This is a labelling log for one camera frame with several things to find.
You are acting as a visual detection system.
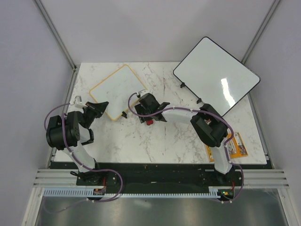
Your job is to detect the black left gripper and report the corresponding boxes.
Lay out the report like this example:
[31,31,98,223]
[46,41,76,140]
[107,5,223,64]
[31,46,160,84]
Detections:
[83,101,109,128]

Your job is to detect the red heart-shaped eraser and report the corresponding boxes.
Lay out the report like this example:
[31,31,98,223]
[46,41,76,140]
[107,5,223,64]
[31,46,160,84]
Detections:
[146,120,153,126]

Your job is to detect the yellow-framed small whiteboard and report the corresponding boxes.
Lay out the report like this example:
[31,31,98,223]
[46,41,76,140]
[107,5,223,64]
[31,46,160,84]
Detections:
[89,65,147,121]

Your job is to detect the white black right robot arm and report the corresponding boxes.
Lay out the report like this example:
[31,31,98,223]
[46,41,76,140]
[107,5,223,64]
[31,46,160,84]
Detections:
[128,90,234,186]

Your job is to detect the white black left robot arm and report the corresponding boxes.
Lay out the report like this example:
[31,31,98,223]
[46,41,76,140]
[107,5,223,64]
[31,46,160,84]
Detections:
[44,96,109,186]

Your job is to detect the black-framed large whiteboard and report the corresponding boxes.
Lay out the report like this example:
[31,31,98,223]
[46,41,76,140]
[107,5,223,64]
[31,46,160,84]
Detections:
[173,37,261,116]

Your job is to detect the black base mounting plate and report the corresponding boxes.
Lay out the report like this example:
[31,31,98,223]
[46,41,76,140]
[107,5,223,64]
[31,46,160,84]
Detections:
[49,161,275,189]

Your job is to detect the orange picture book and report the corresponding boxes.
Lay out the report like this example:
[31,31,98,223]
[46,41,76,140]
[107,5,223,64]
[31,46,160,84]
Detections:
[206,131,249,162]

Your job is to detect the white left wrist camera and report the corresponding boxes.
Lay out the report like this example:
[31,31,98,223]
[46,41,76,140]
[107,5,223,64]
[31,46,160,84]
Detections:
[70,96,86,109]

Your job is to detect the aluminium extrusion rail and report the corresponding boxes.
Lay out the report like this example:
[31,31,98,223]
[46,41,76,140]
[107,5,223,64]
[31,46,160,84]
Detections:
[32,168,79,188]

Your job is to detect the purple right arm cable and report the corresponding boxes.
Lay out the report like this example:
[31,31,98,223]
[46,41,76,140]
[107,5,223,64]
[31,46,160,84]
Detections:
[127,92,245,204]

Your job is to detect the white slotted cable duct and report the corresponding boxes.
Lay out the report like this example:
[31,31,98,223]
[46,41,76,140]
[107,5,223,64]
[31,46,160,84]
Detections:
[43,187,233,198]

